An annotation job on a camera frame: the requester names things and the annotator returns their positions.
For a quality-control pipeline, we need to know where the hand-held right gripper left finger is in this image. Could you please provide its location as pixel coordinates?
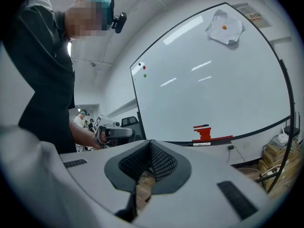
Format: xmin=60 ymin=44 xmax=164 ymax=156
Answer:
xmin=59 ymin=139 xmax=152 ymax=223

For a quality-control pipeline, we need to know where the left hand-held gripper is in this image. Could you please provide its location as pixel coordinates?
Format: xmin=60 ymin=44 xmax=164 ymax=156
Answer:
xmin=93 ymin=114 xmax=137 ymax=150

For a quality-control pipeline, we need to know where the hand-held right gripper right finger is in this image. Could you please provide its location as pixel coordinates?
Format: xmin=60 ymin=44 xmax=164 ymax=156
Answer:
xmin=132 ymin=139 xmax=272 ymax=228

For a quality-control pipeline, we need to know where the person's left forearm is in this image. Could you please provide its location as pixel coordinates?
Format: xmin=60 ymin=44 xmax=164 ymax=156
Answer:
xmin=68 ymin=119 xmax=102 ymax=150

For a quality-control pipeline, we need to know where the large white whiteboard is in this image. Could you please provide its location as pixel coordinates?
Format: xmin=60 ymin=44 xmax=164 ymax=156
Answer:
xmin=129 ymin=1 xmax=295 ymax=145

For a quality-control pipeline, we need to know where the person's left hand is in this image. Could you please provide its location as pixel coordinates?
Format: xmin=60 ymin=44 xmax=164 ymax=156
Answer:
xmin=93 ymin=130 xmax=108 ymax=150

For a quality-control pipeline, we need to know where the black office chair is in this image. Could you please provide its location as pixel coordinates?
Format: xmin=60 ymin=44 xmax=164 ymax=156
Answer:
xmin=121 ymin=115 xmax=140 ymax=128

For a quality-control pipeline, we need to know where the black power adapter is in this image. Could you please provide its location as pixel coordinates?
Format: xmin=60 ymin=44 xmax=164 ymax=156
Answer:
xmin=227 ymin=145 xmax=247 ymax=164

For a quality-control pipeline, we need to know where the stack of cardboard boxes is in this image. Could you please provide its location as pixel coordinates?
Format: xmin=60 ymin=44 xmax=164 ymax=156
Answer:
xmin=257 ymin=136 xmax=303 ymax=192

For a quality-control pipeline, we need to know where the person in dark shirt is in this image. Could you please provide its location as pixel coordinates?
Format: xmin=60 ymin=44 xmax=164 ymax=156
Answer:
xmin=1 ymin=0 xmax=77 ymax=155

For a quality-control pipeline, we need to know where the white router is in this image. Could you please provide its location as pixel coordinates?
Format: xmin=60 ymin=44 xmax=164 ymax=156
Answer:
xmin=276 ymin=126 xmax=289 ymax=150

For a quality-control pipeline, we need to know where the black router with antennas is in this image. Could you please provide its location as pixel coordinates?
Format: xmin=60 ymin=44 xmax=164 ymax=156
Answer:
xmin=283 ymin=111 xmax=301 ymax=138

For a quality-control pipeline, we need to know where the person's head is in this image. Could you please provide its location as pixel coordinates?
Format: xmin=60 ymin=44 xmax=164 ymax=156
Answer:
xmin=63 ymin=0 xmax=112 ymax=41

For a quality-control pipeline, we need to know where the crumpled white paper sheet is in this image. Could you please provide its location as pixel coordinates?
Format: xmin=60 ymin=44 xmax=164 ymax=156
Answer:
xmin=205 ymin=9 xmax=244 ymax=45

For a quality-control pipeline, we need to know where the white power cable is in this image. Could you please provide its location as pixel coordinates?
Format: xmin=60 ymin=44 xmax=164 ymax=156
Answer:
xmin=237 ymin=163 xmax=283 ymax=177

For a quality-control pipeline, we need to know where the black head camera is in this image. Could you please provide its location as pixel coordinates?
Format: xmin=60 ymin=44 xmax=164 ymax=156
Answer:
xmin=111 ymin=11 xmax=127 ymax=34

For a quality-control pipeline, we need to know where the wall notice paper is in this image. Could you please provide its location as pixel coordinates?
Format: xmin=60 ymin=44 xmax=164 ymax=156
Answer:
xmin=233 ymin=2 xmax=272 ymax=29

